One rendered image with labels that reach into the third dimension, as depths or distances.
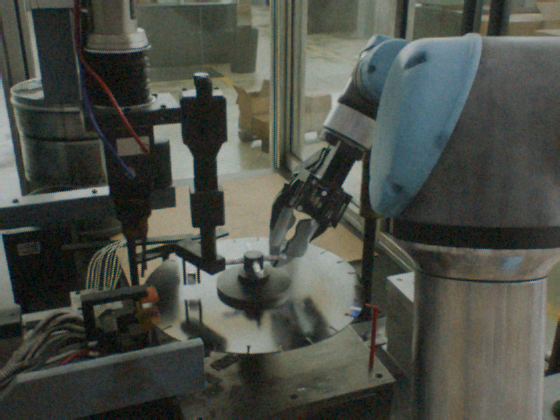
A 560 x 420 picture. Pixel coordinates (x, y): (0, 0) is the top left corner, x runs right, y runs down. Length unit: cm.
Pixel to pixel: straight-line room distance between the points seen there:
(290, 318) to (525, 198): 53
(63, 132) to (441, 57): 115
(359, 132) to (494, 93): 50
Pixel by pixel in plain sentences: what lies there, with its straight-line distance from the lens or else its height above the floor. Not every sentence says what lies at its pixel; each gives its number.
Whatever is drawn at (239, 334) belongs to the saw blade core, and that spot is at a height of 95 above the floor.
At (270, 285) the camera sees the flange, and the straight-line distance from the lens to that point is 92.
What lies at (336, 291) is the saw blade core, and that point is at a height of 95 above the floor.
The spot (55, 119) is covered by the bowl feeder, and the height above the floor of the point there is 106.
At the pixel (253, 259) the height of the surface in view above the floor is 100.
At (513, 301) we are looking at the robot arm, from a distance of 41.
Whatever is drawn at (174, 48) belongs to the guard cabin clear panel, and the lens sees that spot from 190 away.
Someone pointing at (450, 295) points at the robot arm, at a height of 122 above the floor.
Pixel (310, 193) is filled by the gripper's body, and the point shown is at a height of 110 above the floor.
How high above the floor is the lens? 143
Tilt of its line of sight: 23 degrees down
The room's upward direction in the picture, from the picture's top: straight up
